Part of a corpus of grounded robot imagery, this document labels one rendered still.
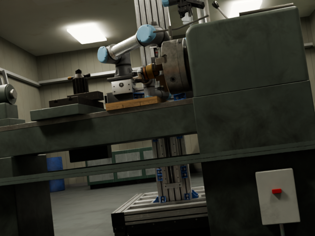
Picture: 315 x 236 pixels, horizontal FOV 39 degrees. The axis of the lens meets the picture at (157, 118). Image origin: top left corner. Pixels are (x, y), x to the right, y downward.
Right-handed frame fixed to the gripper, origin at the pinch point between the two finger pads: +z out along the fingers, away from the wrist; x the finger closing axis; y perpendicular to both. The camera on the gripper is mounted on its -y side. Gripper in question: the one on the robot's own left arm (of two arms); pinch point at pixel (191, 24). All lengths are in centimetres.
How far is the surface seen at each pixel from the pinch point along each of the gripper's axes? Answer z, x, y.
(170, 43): 17.6, 10.5, 11.3
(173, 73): 35.6, 8.0, 11.4
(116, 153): -153, -620, 263
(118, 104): 49, 7, 44
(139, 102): 49, 7, 32
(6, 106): 35, -1, 120
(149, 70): 26.4, 0.5, 26.6
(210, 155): 85, 7, -5
